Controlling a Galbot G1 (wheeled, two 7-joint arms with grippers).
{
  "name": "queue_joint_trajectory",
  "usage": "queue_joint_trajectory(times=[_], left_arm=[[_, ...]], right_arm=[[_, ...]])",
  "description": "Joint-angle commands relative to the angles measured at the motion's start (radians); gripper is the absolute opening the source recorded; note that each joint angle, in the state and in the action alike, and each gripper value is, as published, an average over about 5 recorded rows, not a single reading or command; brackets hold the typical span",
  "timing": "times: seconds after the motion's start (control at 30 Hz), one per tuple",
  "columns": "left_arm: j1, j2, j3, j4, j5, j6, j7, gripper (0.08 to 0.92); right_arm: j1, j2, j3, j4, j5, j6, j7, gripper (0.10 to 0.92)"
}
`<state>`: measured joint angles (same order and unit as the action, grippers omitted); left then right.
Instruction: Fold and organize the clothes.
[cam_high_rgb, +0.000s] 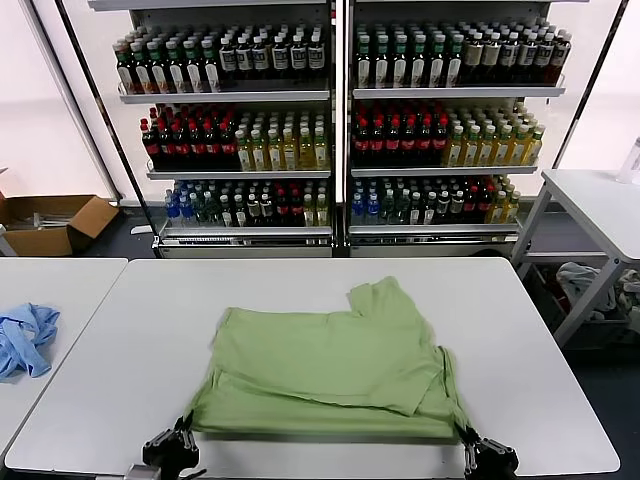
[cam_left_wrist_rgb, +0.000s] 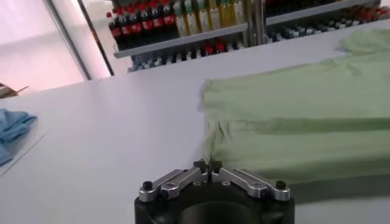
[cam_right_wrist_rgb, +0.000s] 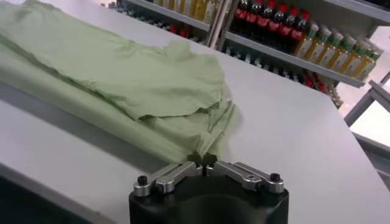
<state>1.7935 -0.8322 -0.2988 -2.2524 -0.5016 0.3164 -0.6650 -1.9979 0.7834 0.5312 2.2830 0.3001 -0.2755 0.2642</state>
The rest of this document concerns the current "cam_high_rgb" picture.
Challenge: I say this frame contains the clear plastic packaging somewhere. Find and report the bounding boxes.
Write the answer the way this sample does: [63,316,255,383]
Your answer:
[7,212,66,231]

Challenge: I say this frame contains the dark bottle beige label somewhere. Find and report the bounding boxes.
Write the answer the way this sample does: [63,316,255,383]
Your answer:
[463,33,483,85]
[481,32,500,85]

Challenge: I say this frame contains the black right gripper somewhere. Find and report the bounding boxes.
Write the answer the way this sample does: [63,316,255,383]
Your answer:
[458,427,520,480]

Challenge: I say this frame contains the black storage bin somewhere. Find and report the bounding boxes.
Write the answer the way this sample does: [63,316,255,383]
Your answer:
[524,262,640,347]

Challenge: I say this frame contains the crumpled light blue cloth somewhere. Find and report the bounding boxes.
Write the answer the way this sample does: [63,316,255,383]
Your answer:
[0,301,61,384]

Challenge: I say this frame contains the white side table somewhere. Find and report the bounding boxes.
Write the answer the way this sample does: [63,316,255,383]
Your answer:
[510,168,640,349]

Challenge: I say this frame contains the gray metal drinks shelf rack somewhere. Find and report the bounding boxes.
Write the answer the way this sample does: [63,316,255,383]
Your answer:
[342,0,591,259]
[87,0,342,259]

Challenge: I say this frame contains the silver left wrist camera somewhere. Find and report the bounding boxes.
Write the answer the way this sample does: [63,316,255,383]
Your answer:
[124,463,166,480]

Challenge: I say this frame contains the greenish gray crumpled cloth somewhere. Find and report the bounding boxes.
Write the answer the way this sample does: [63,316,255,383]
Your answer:
[617,269,640,334]

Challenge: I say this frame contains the clear plastic bottle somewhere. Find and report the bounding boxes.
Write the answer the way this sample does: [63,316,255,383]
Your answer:
[617,144,640,185]

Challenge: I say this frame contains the black slanted pole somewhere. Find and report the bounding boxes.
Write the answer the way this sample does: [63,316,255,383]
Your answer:
[53,0,166,259]
[549,0,632,170]

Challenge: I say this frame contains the gray slanted frame bar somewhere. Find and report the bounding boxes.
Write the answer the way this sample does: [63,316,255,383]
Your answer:
[29,0,126,206]

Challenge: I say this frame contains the light green shirt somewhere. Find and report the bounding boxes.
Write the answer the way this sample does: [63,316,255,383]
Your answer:
[183,275,474,444]

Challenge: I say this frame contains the dark bottle green cap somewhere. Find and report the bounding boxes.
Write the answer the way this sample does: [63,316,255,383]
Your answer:
[409,35,428,89]
[132,41,152,94]
[166,40,186,94]
[116,40,135,94]
[201,38,221,93]
[354,35,374,89]
[427,35,446,89]
[445,35,464,89]
[391,35,410,89]
[372,35,392,89]
[183,39,204,94]
[149,40,169,94]

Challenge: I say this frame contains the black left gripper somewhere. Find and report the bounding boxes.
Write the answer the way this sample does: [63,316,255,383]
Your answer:
[143,413,201,471]

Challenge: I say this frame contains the dark bottle white cap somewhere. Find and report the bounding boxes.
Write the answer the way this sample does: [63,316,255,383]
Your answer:
[552,31,573,85]
[517,32,536,85]
[535,32,554,85]
[271,35,290,79]
[219,38,238,79]
[251,36,270,79]
[306,33,325,79]
[289,34,308,79]
[499,32,519,85]
[235,37,254,79]

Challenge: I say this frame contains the open brown cardboard box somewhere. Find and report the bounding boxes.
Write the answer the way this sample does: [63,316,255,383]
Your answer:
[0,164,120,257]

